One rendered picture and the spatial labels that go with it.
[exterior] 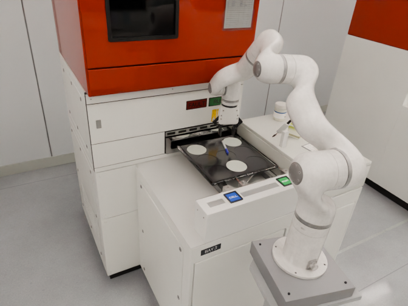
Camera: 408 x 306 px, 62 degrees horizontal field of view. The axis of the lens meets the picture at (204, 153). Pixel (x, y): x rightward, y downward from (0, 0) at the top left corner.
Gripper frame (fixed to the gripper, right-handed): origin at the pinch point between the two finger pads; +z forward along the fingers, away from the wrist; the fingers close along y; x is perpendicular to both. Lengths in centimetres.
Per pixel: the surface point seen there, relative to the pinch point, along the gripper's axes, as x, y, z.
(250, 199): 51, 3, 3
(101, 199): 6, 64, 33
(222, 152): 5.5, 2.6, 8.7
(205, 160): 12.3, 12.6, 8.7
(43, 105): -131, 121, 40
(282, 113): -15.1, -35.8, -2.8
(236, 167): 20.0, -0.9, 8.6
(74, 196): -83, 97, 98
